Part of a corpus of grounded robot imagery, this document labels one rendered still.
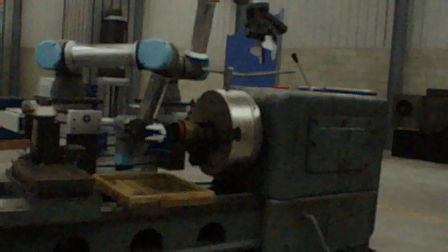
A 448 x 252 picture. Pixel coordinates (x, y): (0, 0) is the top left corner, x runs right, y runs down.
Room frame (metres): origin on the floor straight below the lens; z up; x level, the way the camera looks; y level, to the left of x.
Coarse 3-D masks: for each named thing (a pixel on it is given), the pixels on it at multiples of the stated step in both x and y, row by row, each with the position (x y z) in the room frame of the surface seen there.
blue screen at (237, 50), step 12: (228, 36) 10.60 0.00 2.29; (240, 36) 9.34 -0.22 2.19; (228, 48) 10.48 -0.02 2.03; (240, 48) 9.26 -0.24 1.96; (276, 48) 6.86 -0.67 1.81; (228, 60) 10.38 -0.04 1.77; (240, 60) 9.19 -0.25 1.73; (252, 60) 8.24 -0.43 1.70; (276, 60) 6.80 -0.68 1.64; (240, 72) 9.11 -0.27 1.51; (252, 72) 8.18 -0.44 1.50; (240, 84) 9.04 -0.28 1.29; (252, 84) 8.12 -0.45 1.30; (264, 84) 7.36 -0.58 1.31; (276, 84) 6.73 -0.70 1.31
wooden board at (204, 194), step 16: (96, 176) 1.70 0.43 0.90; (112, 176) 1.76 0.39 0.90; (128, 176) 1.79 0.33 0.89; (144, 176) 1.83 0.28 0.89; (160, 176) 1.87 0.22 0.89; (176, 176) 1.81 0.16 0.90; (112, 192) 1.55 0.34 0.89; (128, 192) 1.58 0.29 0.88; (144, 192) 1.60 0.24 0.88; (160, 192) 1.61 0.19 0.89; (176, 192) 1.63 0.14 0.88; (208, 192) 1.58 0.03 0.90; (128, 208) 1.43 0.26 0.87; (144, 208) 1.46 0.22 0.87
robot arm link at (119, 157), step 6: (120, 138) 1.85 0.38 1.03; (126, 138) 1.85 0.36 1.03; (132, 138) 1.87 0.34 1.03; (120, 144) 1.85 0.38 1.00; (126, 144) 1.85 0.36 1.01; (132, 144) 1.87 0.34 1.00; (138, 144) 1.95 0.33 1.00; (120, 150) 1.85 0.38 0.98; (126, 150) 1.85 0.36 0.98; (132, 150) 1.87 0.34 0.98; (138, 150) 1.94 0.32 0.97; (120, 156) 1.85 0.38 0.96; (126, 156) 1.85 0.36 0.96; (132, 156) 1.87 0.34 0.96; (120, 162) 1.85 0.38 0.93; (126, 162) 1.86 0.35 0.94; (132, 162) 1.88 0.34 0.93
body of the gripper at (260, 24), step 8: (248, 8) 1.83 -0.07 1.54; (256, 8) 1.82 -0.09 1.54; (264, 8) 1.84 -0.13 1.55; (248, 16) 1.83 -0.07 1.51; (256, 16) 1.81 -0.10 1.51; (248, 24) 1.83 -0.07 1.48; (256, 24) 1.78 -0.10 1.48; (264, 24) 1.81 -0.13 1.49; (272, 24) 1.82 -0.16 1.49; (248, 32) 1.83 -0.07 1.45; (256, 32) 1.79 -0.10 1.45; (264, 32) 1.80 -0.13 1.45
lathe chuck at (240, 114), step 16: (208, 96) 1.80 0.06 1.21; (224, 96) 1.72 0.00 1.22; (240, 96) 1.76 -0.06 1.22; (208, 112) 1.80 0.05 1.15; (224, 112) 1.71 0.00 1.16; (240, 112) 1.69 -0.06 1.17; (240, 128) 1.67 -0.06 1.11; (224, 144) 1.69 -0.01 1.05; (240, 144) 1.67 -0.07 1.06; (208, 160) 1.78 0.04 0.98; (224, 160) 1.69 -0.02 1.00; (240, 160) 1.70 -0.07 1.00
